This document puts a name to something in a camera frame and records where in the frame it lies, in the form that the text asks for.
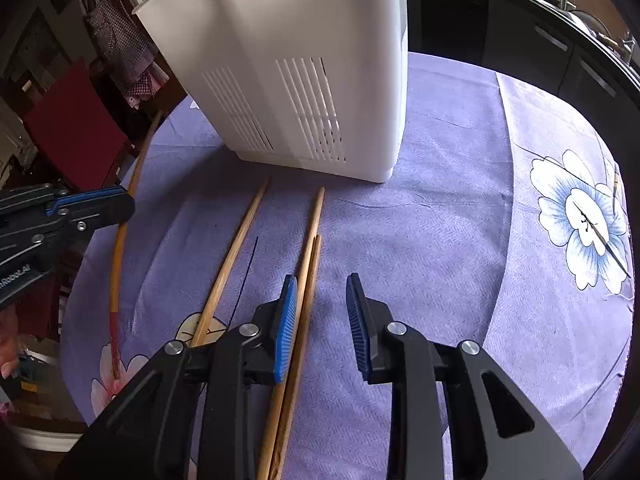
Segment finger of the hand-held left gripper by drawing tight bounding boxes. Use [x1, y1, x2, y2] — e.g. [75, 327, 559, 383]
[55, 192, 136, 236]
[0, 184, 126, 217]

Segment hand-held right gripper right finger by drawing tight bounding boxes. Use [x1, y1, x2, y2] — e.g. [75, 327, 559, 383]
[345, 272, 586, 480]

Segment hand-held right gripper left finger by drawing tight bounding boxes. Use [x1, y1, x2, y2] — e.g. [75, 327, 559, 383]
[55, 274, 299, 480]

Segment red-tipped wooden chopstick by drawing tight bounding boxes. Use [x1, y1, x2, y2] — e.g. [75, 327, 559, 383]
[109, 110, 165, 380]

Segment light wooden chopstick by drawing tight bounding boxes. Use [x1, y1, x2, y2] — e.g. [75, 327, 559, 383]
[190, 176, 271, 350]
[256, 186, 327, 480]
[267, 234, 322, 480]

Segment white plastic utensil holder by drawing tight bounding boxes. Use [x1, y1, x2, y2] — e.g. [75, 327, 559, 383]
[131, 0, 412, 183]

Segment red chair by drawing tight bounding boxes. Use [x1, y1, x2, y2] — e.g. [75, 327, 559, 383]
[22, 57, 136, 191]

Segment purple floral tablecloth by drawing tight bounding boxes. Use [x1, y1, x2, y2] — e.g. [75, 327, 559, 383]
[60, 52, 636, 480]

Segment checkered apron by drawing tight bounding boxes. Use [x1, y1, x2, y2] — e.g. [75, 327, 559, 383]
[75, 0, 168, 108]

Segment dark lower cabinets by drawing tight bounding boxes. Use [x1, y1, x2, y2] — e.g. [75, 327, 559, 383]
[407, 0, 640, 126]

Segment black wok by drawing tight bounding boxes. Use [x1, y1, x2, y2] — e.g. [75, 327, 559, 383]
[570, 10, 611, 36]

